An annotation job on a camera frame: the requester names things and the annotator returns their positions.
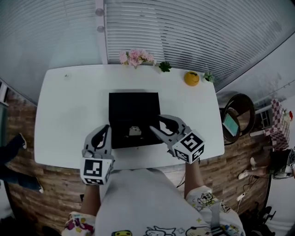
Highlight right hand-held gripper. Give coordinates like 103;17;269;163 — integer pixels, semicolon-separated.
149;114;206;165

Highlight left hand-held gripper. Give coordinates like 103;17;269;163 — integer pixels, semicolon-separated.
80;124;115;186

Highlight grey shoulder strap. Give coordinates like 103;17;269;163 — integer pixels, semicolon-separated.
208;202;222;236

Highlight person's left forearm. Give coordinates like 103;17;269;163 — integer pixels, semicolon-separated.
80;183;102;217

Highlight small green succulent plant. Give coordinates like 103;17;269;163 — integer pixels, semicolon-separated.
158;61;172;73

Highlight black wicker chair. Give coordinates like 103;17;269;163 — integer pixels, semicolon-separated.
220;93;256;146

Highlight person's right forearm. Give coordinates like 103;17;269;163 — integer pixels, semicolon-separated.
183;160;206;199

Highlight person's cartoon printed shirt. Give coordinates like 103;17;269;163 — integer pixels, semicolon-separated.
61;167;246;236

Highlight pink flower bouquet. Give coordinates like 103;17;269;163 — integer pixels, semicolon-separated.
119;48;155;69

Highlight pink checkered tablecloth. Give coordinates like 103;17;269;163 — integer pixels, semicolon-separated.
262;99;291;152

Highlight white window blinds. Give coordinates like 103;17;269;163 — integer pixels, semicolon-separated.
103;0;295;93
0;0;104;106

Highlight black box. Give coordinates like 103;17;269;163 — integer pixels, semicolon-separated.
108;92;163;149

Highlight green tablet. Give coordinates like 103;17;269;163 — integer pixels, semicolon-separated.
222;113;240;137

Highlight small plant in white pot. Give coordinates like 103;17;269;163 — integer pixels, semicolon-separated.
202;71;215;83

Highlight white side table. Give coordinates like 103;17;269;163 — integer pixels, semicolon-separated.
249;105;275;137

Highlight black floor cable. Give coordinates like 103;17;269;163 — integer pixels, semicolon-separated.
241;176;261;195

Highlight white floor cable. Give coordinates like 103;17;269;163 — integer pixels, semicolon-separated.
235;199;245;214

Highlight yellow round toy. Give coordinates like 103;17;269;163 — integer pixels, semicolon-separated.
183;71;200;87

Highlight black wheeled chair base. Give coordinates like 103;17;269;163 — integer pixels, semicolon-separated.
253;202;278;232

